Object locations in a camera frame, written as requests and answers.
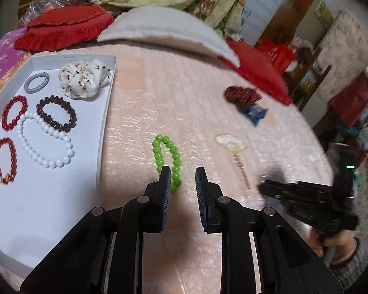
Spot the grey pillow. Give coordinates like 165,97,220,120
96,6,241,68

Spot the white cherry print scrunchie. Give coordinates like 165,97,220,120
58,59,111,99

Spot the wooden chair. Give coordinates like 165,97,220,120
284,46,332,111

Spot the red ruffled pillow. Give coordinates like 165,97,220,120
14,4,115,52
219,40,293,105

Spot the red cloth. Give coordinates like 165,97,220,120
329,76,368,126

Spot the red polka dot scrunchie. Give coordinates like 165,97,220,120
224,86,263,107

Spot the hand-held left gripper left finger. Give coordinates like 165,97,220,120
20,165,172,294

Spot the white cardboard box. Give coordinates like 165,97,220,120
0,54,118,278

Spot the red shopping bag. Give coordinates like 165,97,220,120
256,38,295,74

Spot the person's right forearm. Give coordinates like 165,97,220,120
322,239,368,291

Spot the white pearl bead bracelet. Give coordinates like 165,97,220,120
16,112,76,169

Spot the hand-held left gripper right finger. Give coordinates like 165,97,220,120
195,166,344,294

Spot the silver mesh bracelet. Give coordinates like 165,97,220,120
24,72,50,93

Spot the clear plastic bag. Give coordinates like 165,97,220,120
18,0,77,25

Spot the red bead bracelet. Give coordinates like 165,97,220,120
1,96,29,132

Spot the brown bead bracelet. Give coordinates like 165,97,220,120
36,96,78,133

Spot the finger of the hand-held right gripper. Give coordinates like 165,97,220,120
258,180,299,201

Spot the purple floral sheet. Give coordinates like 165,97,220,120
0,27,31,98

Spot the person's right hand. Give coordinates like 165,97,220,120
310,229,357,265

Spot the blue hair claw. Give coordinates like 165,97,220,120
241,104,269,127

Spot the green bead bracelet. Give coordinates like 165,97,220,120
152,134,182,193

